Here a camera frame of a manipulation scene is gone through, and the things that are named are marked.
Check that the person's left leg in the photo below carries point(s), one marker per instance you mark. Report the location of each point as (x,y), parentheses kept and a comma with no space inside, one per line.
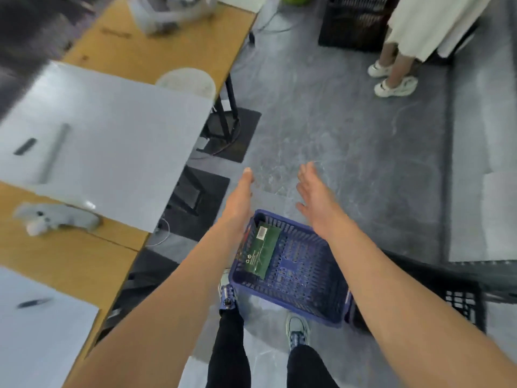
(228,355)

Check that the black plastic crate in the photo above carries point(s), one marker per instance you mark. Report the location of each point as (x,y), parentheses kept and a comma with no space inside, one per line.
(464,299)

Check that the person's right shoe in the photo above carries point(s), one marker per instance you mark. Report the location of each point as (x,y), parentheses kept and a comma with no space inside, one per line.
(297,331)

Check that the black storage crate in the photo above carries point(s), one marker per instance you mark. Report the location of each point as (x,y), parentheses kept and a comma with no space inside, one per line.
(351,24)

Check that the clear plastic bag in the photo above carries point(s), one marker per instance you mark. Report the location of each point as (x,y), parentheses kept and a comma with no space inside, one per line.
(169,14)

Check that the white paper pad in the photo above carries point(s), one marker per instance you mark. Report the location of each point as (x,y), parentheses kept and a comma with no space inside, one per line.
(242,3)

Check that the white paper sheet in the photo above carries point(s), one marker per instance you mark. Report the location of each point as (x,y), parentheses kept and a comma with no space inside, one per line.
(203,143)

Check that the person's right hand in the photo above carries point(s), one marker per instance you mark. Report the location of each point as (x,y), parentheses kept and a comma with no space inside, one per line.
(319,206)

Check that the person's left hand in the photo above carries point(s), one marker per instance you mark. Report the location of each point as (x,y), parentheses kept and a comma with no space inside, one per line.
(240,202)

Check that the large white board sheet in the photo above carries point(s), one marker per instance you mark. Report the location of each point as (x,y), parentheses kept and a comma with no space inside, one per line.
(113,149)

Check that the person's right forearm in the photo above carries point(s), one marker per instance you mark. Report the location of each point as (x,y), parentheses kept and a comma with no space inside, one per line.
(404,311)

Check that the person's right leg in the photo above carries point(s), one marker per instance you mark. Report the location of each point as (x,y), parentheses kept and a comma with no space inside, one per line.
(309,371)

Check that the green cardboard box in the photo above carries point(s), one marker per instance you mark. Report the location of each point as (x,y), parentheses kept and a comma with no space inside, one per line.
(262,250)

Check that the black pen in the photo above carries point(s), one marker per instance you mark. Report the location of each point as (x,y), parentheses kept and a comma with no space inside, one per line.
(34,303)

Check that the person's left forearm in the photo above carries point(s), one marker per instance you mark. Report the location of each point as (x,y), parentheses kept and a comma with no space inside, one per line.
(161,319)

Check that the person's leg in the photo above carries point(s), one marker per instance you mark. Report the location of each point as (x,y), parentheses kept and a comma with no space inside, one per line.
(309,371)
(228,355)

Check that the blue plastic crate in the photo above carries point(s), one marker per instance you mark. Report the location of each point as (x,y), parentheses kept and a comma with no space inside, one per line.
(307,278)

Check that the small black remote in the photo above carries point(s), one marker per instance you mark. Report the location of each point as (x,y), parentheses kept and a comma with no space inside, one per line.
(25,146)

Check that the wooden table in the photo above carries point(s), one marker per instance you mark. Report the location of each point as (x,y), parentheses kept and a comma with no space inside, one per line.
(121,48)
(60,262)

